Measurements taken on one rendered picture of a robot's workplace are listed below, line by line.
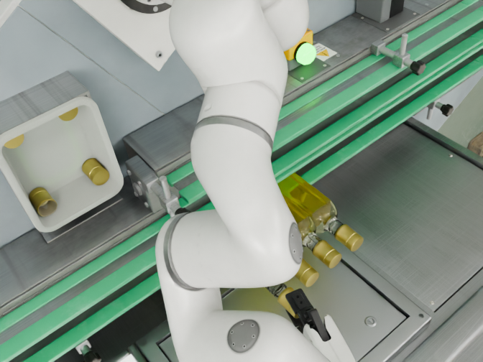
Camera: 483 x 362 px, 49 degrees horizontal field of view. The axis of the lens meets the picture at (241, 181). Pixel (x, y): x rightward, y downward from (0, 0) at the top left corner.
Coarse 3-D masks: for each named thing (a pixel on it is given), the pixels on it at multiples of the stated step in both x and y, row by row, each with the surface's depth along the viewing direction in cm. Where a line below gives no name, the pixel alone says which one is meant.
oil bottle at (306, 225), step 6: (288, 198) 106; (288, 204) 105; (294, 204) 105; (294, 210) 103; (300, 210) 103; (294, 216) 102; (300, 216) 102; (306, 216) 102; (300, 222) 101; (306, 222) 101; (312, 222) 102; (300, 228) 101; (306, 228) 101; (312, 228) 101; (306, 234) 101
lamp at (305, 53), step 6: (306, 42) 111; (300, 48) 110; (306, 48) 109; (312, 48) 110; (294, 54) 111; (300, 54) 110; (306, 54) 110; (312, 54) 110; (300, 60) 111; (306, 60) 111; (312, 60) 112
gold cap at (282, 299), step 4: (288, 288) 93; (292, 288) 94; (284, 292) 92; (288, 292) 92; (280, 296) 93; (284, 296) 92; (280, 300) 93; (284, 300) 92; (280, 304) 94; (284, 304) 92; (288, 304) 91; (288, 308) 91; (292, 312) 91; (296, 316) 91
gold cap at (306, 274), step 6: (300, 264) 96; (306, 264) 96; (300, 270) 96; (306, 270) 95; (312, 270) 95; (300, 276) 96; (306, 276) 95; (312, 276) 95; (318, 276) 97; (306, 282) 95; (312, 282) 96
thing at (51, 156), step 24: (48, 120) 81; (72, 120) 92; (96, 120) 87; (0, 144) 78; (24, 144) 89; (48, 144) 92; (72, 144) 95; (96, 144) 94; (24, 168) 91; (48, 168) 94; (72, 168) 98; (24, 192) 89; (72, 192) 98; (96, 192) 98; (48, 216) 95; (72, 216) 95
